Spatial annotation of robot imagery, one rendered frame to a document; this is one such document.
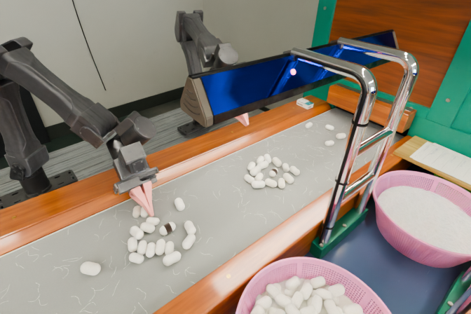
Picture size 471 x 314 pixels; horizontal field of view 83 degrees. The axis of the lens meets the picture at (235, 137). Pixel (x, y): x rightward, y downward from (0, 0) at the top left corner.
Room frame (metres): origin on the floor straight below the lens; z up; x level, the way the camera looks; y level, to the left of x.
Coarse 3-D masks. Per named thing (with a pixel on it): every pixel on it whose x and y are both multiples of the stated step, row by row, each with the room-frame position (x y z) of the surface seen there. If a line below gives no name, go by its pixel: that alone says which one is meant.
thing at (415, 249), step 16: (384, 176) 0.57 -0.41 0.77; (400, 176) 0.58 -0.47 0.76; (416, 176) 0.58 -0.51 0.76; (432, 176) 0.57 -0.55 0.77; (464, 192) 0.51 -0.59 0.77; (464, 208) 0.49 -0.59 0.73; (384, 224) 0.43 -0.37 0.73; (400, 240) 0.39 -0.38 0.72; (416, 240) 0.36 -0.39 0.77; (416, 256) 0.37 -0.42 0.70; (432, 256) 0.35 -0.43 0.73; (448, 256) 0.34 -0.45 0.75; (464, 256) 0.33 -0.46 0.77
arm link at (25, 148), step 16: (0, 80) 0.58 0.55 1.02; (0, 96) 0.54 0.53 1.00; (16, 96) 0.58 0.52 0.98; (0, 112) 0.55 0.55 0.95; (16, 112) 0.56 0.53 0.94; (0, 128) 0.55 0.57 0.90; (16, 128) 0.55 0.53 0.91; (16, 144) 0.55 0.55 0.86; (32, 144) 0.57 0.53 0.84; (16, 160) 0.54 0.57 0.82; (32, 160) 0.55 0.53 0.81; (48, 160) 0.60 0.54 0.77
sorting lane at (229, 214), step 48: (288, 144) 0.75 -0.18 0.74; (336, 144) 0.76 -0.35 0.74; (192, 192) 0.52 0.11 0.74; (240, 192) 0.52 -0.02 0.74; (288, 192) 0.52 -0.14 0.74; (48, 240) 0.36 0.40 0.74; (96, 240) 0.36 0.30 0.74; (240, 240) 0.37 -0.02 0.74; (0, 288) 0.26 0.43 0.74; (48, 288) 0.26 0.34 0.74; (96, 288) 0.26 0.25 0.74; (144, 288) 0.26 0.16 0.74
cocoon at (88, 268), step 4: (84, 264) 0.30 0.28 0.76; (88, 264) 0.30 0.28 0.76; (92, 264) 0.30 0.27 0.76; (96, 264) 0.30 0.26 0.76; (80, 268) 0.29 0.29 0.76; (84, 268) 0.29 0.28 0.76; (88, 268) 0.29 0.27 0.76; (92, 268) 0.29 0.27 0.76; (96, 268) 0.29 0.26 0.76; (100, 268) 0.29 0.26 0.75; (84, 272) 0.28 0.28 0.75; (88, 272) 0.28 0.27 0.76; (92, 272) 0.28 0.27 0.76; (96, 272) 0.29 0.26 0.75
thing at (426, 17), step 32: (320, 0) 1.15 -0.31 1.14; (352, 0) 1.06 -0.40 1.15; (384, 0) 0.97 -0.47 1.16; (416, 0) 0.90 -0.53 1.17; (448, 0) 0.83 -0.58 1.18; (320, 32) 1.13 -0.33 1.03; (352, 32) 1.04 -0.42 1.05; (416, 32) 0.87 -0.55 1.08; (448, 32) 0.81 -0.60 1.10; (384, 64) 0.92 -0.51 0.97; (448, 64) 0.78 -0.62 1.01; (384, 96) 0.88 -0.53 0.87; (416, 96) 0.82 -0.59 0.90; (448, 96) 0.75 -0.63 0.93
